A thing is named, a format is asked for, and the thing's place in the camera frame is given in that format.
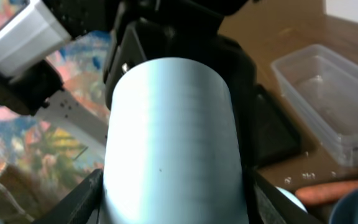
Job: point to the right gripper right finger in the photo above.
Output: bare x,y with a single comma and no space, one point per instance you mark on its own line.
266,204

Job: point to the white cup pink inside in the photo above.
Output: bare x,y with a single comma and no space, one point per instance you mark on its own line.
172,153

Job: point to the clear plastic bin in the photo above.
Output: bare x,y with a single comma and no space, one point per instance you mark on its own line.
322,87

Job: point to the black plastic tray bin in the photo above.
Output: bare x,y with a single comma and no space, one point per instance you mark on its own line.
277,136

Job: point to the dark blue plate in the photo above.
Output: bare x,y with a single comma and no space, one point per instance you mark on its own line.
354,205

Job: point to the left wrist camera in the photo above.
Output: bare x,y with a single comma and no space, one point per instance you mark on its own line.
29,37

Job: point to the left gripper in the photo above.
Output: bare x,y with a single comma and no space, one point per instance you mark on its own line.
147,30

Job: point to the light blue rice bowl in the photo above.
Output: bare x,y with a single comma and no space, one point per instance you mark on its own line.
292,198

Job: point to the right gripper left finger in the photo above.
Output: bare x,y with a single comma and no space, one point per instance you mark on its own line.
78,205

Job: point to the orange carrot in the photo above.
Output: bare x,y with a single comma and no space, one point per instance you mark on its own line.
325,193

